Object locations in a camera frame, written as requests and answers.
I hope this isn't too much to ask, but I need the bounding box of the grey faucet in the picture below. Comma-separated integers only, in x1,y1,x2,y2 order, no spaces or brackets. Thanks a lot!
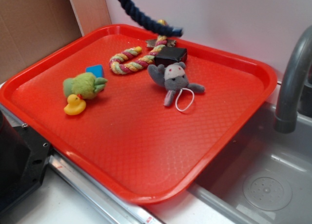
274,26,312,134

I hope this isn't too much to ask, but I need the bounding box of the black box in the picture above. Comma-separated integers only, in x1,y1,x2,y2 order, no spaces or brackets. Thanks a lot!
154,47,188,67

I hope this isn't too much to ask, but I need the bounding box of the blue block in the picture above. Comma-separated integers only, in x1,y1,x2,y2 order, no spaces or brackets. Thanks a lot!
86,64,105,78

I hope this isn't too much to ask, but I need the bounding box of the grey plush mouse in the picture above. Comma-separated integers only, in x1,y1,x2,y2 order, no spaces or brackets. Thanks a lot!
147,62,205,112

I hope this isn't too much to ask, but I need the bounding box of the dark blue rope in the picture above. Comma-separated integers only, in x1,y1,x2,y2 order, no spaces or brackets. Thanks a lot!
113,0,183,37

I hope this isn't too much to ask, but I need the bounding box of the multicolour twisted rope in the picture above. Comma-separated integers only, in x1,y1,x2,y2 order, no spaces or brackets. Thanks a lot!
109,19,169,76

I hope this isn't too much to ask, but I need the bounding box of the sink drain cover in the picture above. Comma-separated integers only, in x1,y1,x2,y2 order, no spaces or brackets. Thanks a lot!
243,172,292,211

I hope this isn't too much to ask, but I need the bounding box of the yellow rubber duck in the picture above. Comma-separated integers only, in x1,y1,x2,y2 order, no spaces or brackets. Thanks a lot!
64,94,86,116

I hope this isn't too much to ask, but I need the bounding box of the red plastic tray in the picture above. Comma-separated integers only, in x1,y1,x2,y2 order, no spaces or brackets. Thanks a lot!
0,24,277,204

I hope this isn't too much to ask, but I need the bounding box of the grey sink basin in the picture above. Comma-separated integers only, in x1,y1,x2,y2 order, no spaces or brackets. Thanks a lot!
189,102,312,224

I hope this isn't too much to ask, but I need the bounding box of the brown cardboard panel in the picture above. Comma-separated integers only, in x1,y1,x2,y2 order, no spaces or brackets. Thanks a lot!
0,0,111,82

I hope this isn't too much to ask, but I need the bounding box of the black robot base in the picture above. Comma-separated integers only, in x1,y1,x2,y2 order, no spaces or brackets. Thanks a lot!
0,113,51,215

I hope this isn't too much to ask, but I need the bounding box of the green plush toy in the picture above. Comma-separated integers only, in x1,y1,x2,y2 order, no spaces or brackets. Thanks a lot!
63,72,108,100

